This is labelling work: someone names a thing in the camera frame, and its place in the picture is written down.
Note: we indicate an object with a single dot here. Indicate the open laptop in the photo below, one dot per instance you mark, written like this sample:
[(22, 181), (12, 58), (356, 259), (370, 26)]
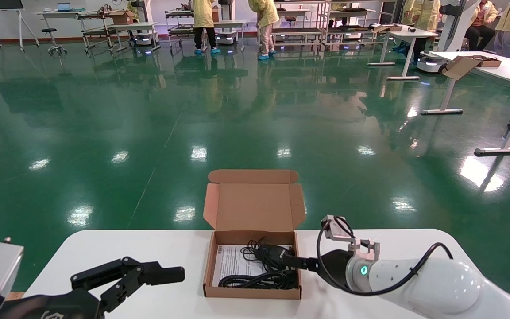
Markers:
[(63, 7)]

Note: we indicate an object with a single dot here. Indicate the tall white robot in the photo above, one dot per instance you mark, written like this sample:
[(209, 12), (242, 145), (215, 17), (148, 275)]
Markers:
[(452, 26)]

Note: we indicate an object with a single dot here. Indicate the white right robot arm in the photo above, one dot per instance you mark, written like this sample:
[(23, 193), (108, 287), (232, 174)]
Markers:
[(436, 288)]

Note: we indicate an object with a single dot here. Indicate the small white table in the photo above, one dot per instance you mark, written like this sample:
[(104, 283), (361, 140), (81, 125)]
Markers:
[(233, 23), (131, 25)]

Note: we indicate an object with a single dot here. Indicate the small black stool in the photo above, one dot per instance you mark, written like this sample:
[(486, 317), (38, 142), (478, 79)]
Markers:
[(290, 19)]

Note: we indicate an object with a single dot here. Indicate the brown cardboard storage box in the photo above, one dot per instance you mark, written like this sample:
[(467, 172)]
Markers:
[(255, 206)]

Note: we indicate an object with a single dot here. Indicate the flat cardboard box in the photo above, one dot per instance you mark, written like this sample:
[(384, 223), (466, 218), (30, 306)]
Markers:
[(385, 28)]

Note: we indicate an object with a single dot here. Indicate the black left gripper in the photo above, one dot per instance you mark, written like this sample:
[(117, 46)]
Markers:
[(51, 308)]

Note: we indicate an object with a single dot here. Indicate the black stool with chrome base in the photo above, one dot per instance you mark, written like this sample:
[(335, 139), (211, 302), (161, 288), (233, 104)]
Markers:
[(49, 31)]

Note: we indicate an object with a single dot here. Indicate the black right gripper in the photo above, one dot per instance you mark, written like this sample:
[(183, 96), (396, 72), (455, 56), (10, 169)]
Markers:
[(334, 266)]

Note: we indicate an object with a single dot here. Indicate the person yellow coat black trousers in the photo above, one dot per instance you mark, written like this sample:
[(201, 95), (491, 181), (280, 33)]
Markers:
[(202, 15)]

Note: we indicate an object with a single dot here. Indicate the white paper instruction sheet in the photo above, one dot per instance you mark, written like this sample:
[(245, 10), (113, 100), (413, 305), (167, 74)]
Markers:
[(233, 261)]

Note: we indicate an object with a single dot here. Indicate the white desk with metal legs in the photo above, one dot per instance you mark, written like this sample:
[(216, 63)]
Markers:
[(407, 34)]

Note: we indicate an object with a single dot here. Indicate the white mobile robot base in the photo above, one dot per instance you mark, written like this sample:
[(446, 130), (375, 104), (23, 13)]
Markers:
[(143, 40), (227, 39)]

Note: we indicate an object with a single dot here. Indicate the open cardboard box with flap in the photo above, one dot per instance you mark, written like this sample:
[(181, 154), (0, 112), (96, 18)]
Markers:
[(458, 66)]

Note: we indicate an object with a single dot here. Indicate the tall metal shelving rack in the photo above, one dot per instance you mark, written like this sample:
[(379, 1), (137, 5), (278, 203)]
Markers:
[(299, 31)]

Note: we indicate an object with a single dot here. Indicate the person yellow coat light trousers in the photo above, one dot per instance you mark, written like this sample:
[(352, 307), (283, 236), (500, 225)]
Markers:
[(266, 11)]

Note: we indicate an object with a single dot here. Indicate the metal trolley cart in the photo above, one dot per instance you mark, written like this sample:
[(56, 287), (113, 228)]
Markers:
[(95, 32), (179, 31)]

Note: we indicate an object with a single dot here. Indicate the brown cardboard carton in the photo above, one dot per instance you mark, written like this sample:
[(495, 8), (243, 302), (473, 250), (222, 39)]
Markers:
[(123, 18)]

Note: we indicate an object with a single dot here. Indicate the person in yellow coat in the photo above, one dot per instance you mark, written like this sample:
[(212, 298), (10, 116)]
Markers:
[(423, 13)]

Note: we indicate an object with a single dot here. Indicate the grey desk with laptop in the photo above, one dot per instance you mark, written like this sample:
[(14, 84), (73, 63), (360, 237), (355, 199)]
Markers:
[(51, 13)]

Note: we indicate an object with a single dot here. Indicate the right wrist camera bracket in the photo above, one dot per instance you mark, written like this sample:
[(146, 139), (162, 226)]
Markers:
[(337, 230)]

